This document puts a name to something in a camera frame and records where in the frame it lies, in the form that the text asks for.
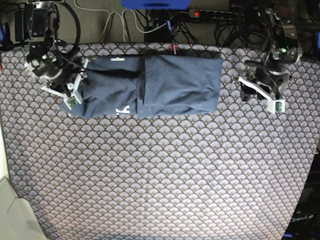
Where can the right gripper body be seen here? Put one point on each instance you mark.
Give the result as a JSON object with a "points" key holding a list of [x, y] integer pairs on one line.
{"points": [[51, 66]]}

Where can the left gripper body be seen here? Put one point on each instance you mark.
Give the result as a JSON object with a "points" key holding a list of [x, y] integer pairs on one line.
{"points": [[271, 74]]}

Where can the blue T-shirt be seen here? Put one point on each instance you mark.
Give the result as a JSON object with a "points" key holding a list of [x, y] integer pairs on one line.
{"points": [[149, 86]]}

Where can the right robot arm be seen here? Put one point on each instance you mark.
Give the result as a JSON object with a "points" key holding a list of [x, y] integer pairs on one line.
{"points": [[43, 26]]}

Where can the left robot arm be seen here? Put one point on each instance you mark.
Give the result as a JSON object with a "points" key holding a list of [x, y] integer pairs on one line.
{"points": [[280, 43]]}

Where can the black power adapter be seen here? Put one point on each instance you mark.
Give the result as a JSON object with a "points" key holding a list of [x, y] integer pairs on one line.
{"points": [[20, 25]]}

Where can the fan-patterned table cloth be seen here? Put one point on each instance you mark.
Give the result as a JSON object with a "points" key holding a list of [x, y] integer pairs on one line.
{"points": [[236, 174]]}

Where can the red table clamp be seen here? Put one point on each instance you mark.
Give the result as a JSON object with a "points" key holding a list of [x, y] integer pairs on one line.
{"points": [[174, 48]]}

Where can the blue box overhead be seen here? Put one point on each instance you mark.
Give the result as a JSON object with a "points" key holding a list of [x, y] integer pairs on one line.
{"points": [[156, 4]]}

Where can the black box under table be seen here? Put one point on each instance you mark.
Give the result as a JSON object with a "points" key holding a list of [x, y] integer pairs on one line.
{"points": [[161, 35]]}

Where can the cream plastic furniture corner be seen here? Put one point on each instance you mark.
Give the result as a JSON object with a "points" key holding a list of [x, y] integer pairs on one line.
{"points": [[17, 219]]}

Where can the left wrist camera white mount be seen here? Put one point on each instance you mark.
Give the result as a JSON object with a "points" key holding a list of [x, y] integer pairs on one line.
{"points": [[263, 92]]}

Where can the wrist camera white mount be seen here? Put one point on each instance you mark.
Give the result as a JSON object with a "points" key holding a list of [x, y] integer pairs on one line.
{"points": [[263, 92], [72, 96]]}

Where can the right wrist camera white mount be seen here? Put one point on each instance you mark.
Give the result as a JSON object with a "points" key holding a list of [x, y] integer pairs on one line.
{"points": [[72, 96]]}

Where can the black power strip red switch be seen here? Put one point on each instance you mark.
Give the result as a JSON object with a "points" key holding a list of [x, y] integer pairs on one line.
{"points": [[212, 15]]}

